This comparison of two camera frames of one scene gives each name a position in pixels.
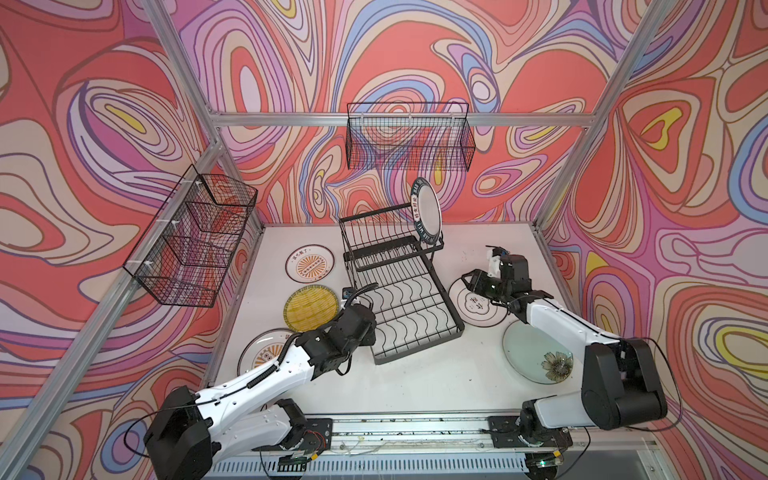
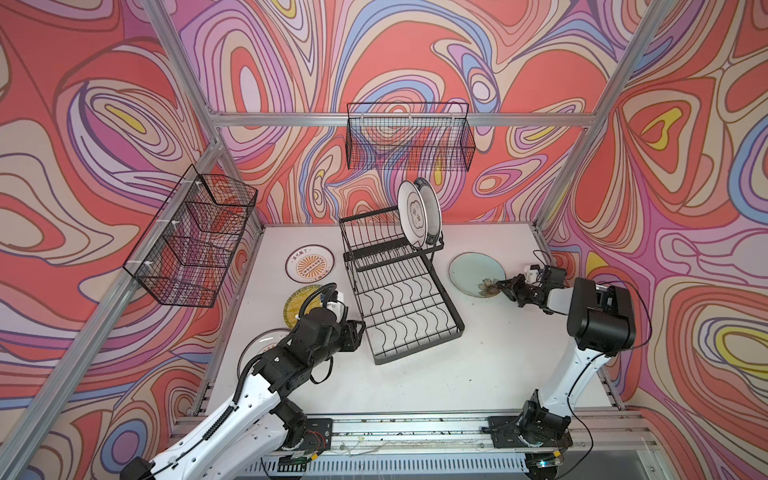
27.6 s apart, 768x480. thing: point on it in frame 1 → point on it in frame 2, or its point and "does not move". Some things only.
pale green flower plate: [536, 355] → [476, 274]
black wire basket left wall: [184, 254] does not move
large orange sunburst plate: [262, 349] does not move
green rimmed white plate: [426, 210] does not move
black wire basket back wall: [409, 136] does not move
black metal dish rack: [390, 270] does not move
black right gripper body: [487, 286] → [523, 291]
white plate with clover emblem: [472, 308] → [413, 213]
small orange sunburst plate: [309, 263] does not move
